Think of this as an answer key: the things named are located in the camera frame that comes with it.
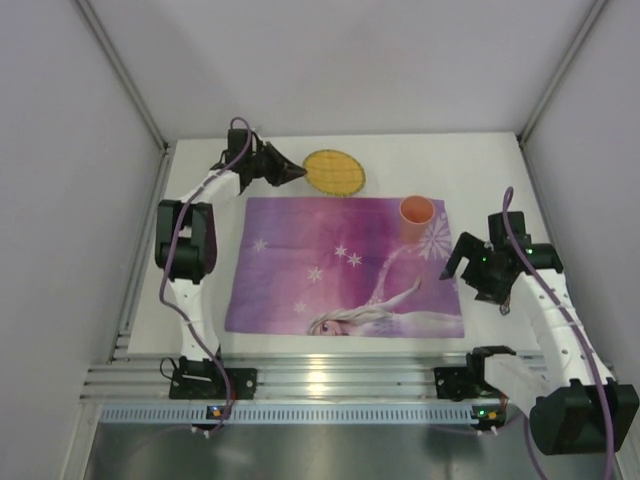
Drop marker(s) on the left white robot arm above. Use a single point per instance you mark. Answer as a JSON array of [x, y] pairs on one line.
[[185, 248]]

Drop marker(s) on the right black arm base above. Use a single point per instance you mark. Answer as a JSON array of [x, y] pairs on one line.
[[457, 383]]

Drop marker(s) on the purple Frozen placemat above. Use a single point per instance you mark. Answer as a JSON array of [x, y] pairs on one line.
[[337, 267]]

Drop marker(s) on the pink plastic cup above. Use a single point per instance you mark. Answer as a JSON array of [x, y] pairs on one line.
[[416, 213]]

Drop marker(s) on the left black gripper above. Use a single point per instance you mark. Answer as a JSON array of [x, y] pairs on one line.
[[270, 163]]

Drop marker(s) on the aluminium mounting rail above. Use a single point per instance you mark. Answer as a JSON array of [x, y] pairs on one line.
[[314, 378]]

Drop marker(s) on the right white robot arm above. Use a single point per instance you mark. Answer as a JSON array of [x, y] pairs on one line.
[[576, 406]]

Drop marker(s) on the perforated grey cable duct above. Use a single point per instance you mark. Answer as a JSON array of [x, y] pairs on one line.
[[302, 414]]

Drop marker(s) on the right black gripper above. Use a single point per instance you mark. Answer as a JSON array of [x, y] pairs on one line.
[[473, 267]]

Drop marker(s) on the yellow round woven coaster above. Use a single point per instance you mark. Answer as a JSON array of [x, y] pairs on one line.
[[334, 173]]

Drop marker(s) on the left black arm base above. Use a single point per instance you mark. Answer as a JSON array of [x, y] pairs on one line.
[[202, 380]]

